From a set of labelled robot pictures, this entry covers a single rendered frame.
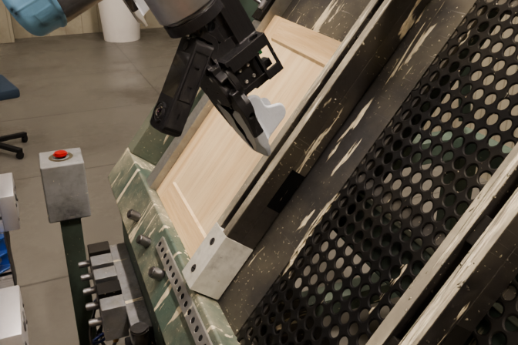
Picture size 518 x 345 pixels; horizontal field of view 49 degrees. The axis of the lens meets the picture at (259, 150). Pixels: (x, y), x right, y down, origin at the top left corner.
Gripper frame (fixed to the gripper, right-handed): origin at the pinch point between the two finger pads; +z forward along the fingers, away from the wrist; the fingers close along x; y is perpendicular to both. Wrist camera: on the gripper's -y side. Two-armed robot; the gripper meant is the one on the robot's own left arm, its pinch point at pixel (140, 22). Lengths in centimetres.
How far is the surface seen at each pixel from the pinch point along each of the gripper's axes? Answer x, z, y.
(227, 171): -18.9, 33.9, -2.8
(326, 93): -42.7, 17.9, 18.8
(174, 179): 1.3, 38.9, -14.3
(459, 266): -87, 22, 10
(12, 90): 264, 58, -78
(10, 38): 662, 94, -108
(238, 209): -41, 29, -6
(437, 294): -87, 23, 6
